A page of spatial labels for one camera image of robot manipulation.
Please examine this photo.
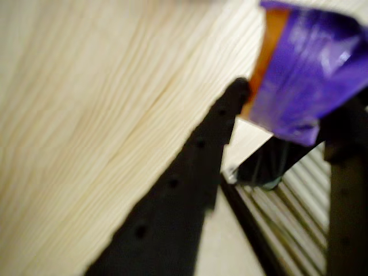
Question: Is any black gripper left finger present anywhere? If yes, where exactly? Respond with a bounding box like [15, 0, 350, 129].
[85, 76, 251, 276]

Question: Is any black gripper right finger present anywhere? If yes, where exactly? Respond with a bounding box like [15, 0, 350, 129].
[317, 91, 368, 276]

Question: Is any purple and orange snack packet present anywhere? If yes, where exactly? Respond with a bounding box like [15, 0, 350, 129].
[240, 0, 368, 148]

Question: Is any white slatted radiator grille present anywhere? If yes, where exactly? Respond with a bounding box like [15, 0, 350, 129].
[220, 143, 332, 276]

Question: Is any black plastic bag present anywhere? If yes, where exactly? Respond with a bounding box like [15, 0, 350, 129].
[229, 137, 326, 191]

